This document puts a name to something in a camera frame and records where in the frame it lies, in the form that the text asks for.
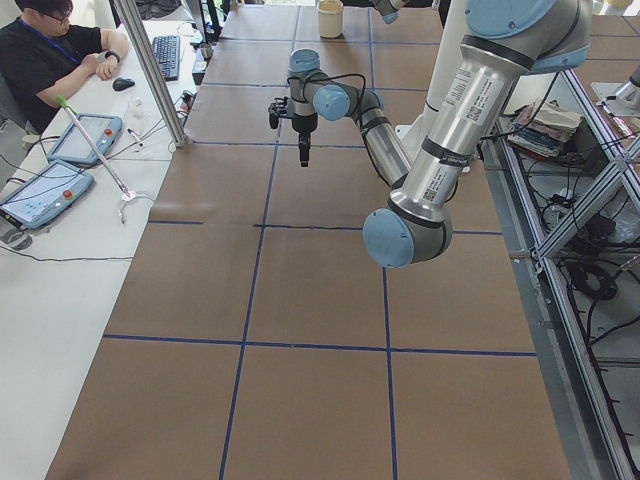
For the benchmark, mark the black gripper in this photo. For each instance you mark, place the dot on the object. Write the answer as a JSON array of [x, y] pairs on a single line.
[[305, 124]]

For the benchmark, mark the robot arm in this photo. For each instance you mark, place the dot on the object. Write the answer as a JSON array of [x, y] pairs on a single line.
[[388, 9], [487, 46]]

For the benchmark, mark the white bowl container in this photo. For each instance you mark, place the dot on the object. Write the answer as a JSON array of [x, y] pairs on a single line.
[[330, 18]]

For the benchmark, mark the black keyboard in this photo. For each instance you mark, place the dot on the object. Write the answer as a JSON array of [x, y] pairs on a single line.
[[167, 52]]

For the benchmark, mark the black computer mouse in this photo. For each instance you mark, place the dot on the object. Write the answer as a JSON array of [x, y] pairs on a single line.
[[121, 84]]

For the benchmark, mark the stack of books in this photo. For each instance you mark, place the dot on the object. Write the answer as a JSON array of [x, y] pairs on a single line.
[[543, 129]]

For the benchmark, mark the purple grabber stick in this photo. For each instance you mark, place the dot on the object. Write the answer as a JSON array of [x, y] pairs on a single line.
[[128, 195]]

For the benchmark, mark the near teach pendant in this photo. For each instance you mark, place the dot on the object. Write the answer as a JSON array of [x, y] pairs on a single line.
[[44, 197]]

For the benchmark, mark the seated person black shirt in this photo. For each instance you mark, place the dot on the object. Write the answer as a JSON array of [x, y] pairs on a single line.
[[44, 56]]

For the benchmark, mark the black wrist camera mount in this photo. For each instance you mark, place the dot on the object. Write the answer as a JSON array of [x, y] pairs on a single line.
[[280, 109]]

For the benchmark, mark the aluminium frame post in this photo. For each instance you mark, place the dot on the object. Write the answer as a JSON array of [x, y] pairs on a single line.
[[129, 16]]

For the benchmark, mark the aluminium side frame rail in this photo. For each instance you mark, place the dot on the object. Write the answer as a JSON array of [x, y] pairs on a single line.
[[572, 225]]

